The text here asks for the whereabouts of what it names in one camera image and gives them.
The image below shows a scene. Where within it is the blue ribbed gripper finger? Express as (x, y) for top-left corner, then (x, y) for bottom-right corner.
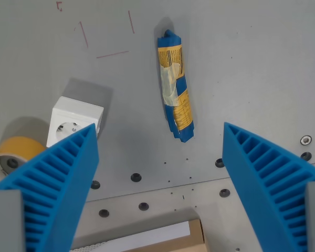
(222, 121), (315, 252)
(0, 123), (100, 252)

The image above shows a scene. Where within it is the blue and yellow bag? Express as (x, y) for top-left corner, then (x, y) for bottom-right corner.
(157, 29), (195, 143)

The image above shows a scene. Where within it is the white power socket box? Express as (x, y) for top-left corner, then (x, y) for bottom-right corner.
(46, 96), (105, 148)

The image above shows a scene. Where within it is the yellow tape roll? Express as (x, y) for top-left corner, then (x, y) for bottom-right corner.
(0, 135), (47, 190)

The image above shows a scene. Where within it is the brown cardboard box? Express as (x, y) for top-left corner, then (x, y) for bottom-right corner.
(70, 218), (210, 252)

